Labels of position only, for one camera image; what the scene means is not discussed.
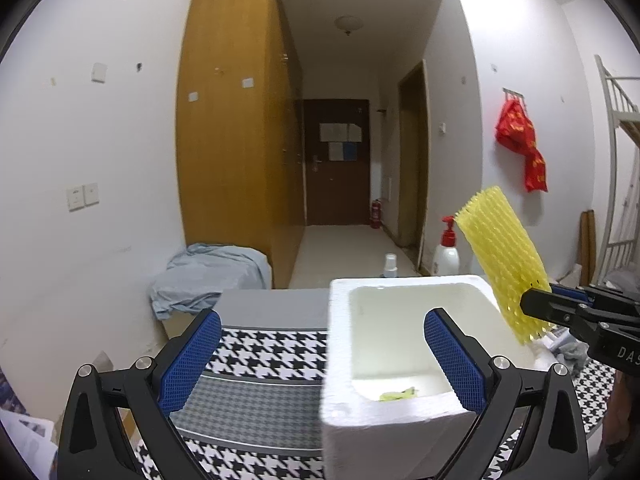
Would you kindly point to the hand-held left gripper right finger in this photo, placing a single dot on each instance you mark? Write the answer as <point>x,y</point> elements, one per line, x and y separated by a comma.
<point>452,355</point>

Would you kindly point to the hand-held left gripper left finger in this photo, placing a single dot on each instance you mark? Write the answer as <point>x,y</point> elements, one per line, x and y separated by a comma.
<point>192,355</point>

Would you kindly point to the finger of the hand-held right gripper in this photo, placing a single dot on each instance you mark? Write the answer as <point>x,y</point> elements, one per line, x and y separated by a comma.
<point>545,307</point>
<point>567,291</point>

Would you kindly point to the yellow foam net sleeve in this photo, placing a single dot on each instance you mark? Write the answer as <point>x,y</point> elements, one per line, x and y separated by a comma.
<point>500,250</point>

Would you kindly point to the white foam box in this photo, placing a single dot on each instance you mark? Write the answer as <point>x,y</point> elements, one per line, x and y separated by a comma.
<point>340,360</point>

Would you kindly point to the person's right forearm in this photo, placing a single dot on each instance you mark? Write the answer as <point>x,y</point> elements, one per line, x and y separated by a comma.
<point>620,415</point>

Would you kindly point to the cardboard box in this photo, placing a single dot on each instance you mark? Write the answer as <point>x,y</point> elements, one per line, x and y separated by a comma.
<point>182,322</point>

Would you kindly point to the wooden boards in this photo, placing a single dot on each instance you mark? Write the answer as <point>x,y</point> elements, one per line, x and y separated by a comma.
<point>587,245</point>

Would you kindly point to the yellow-green crumpled item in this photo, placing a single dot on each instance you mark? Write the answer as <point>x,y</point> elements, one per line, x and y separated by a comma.
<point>397,394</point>

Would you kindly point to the houndstooth table cloth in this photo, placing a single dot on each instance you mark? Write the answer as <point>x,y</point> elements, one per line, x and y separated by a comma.
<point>270,355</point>

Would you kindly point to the blue-grey crumpled cloth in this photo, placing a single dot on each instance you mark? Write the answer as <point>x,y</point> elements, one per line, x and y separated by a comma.
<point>210,275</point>

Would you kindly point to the white pump bottle red cap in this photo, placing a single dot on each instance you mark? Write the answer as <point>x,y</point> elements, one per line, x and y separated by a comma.
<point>446,257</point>

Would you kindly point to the small clear spray bottle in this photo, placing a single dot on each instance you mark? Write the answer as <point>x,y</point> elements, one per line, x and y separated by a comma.
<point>390,270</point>

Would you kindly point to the red fire extinguisher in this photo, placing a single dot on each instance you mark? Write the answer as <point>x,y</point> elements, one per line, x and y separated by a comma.
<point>375,215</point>

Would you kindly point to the red plastic bag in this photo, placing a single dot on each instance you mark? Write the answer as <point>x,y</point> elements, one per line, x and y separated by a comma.
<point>517,130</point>

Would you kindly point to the white metal bunk bed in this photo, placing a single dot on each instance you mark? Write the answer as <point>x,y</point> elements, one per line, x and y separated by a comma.
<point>612,110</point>

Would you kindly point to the white paper sheets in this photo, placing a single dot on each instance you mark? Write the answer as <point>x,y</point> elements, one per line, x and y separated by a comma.
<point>25,440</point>

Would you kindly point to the brown side door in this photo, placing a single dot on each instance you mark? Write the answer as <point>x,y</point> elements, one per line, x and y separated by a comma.
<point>412,170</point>

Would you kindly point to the wooden wardrobe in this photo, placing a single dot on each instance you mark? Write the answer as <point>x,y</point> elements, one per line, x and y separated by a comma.
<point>230,160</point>

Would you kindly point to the dark brown entrance door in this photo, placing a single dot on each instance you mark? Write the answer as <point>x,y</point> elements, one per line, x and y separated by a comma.
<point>337,190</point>

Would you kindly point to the blue and white paper notice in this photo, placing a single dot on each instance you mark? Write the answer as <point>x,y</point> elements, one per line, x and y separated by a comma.
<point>342,151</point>

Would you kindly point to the ceiling lamp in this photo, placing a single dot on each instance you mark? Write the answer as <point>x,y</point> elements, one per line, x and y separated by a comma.
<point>348,24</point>

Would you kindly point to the white wall switch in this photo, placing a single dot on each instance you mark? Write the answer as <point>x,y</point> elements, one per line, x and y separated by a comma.
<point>91,194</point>
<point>75,198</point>

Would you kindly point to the wall hook rack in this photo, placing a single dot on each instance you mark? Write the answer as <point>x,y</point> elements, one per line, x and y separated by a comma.
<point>515,94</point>

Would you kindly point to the white wall socket plate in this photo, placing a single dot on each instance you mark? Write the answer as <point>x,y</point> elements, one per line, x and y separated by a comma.
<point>99,72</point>

